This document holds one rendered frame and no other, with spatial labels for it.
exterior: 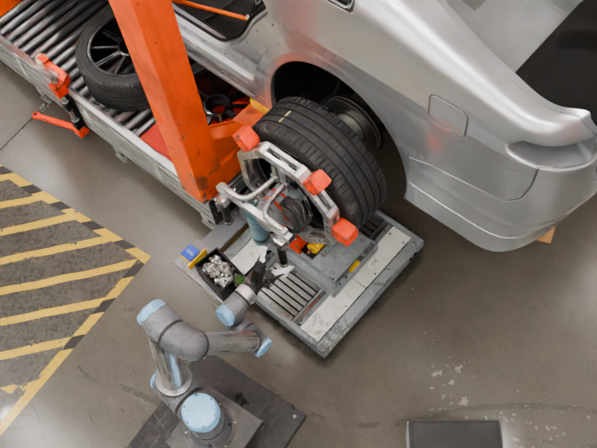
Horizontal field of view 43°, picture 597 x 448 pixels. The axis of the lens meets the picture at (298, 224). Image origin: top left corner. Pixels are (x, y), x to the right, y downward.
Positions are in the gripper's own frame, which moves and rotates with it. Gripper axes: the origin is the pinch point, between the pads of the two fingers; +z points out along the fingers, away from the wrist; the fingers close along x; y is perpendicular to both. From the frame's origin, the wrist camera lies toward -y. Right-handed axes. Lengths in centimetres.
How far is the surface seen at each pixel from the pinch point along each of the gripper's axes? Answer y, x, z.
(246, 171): -2.8, -40.1, 21.1
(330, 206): -14.8, 7.0, 25.0
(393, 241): 76, 8, 69
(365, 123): -12, -10, 69
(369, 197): -9.8, 15.0, 40.9
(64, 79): 33, -187, 17
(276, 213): -6.7, -12.2, 11.5
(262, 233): 23.3, -25.1, 10.8
